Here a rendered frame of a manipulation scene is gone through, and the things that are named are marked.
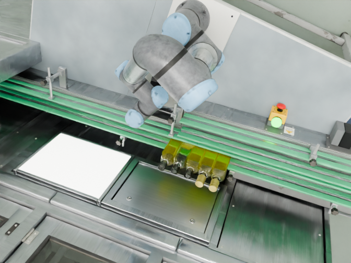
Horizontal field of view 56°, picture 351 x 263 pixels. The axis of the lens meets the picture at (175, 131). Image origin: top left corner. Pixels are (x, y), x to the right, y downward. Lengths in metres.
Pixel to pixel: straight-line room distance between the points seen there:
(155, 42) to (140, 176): 0.81
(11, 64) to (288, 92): 1.31
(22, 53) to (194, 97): 1.18
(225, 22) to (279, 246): 0.94
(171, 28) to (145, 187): 0.68
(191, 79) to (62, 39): 1.11
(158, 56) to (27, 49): 1.12
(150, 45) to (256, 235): 0.92
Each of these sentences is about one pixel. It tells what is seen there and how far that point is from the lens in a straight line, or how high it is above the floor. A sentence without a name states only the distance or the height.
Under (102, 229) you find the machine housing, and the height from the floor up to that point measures 1.42.
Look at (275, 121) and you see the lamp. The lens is 1.49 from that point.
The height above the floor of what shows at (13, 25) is 0.64.
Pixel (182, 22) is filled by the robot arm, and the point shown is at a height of 1.00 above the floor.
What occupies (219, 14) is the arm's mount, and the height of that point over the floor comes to 0.78.
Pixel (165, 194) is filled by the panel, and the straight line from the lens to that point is 1.47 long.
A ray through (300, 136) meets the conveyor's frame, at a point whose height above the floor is 0.84.
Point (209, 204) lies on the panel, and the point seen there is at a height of 1.13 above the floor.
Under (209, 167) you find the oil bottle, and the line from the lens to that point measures 1.41.
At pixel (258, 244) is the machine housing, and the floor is 1.21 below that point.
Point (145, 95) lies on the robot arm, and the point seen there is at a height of 1.14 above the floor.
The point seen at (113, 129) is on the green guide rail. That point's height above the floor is 0.95.
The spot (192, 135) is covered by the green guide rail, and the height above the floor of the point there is 0.94.
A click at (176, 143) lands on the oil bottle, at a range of 1.50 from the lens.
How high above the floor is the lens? 2.16
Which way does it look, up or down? 53 degrees down
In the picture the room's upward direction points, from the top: 147 degrees counter-clockwise
